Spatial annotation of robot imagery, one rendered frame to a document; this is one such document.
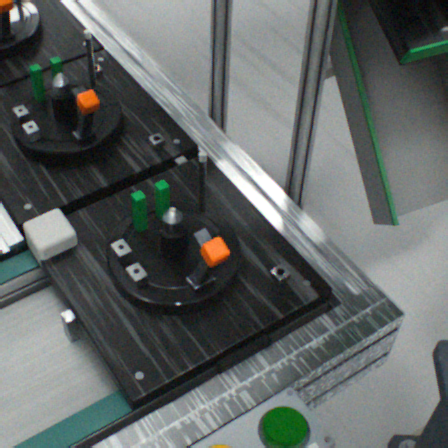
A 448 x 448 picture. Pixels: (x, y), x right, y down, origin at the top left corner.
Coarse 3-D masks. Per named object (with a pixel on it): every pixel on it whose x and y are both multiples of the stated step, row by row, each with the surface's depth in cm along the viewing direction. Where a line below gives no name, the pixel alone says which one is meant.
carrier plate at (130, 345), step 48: (144, 192) 85; (192, 192) 85; (240, 192) 85; (96, 240) 80; (240, 240) 80; (96, 288) 76; (240, 288) 76; (288, 288) 76; (96, 336) 72; (144, 336) 72; (192, 336) 72; (240, 336) 72; (144, 384) 69
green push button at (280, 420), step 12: (276, 408) 67; (288, 408) 67; (264, 420) 66; (276, 420) 66; (288, 420) 66; (300, 420) 66; (264, 432) 65; (276, 432) 65; (288, 432) 65; (300, 432) 65; (276, 444) 65; (288, 444) 64
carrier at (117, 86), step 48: (0, 96) 97; (48, 96) 94; (144, 96) 96; (0, 144) 91; (48, 144) 88; (96, 144) 88; (144, 144) 90; (192, 144) 90; (0, 192) 85; (48, 192) 85; (96, 192) 85
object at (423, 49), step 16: (368, 0) 67; (384, 0) 64; (400, 0) 67; (416, 0) 67; (432, 0) 68; (384, 16) 65; (400, 16) 67; (416, 16) 67; (432, 16) 67; (384, 32) 66; (400, 32) 64; (416, 32) 66; (432, 32) 67; (400, 48) 64; (416, 48) 63; (432, 48) 64; (400, 64) 65
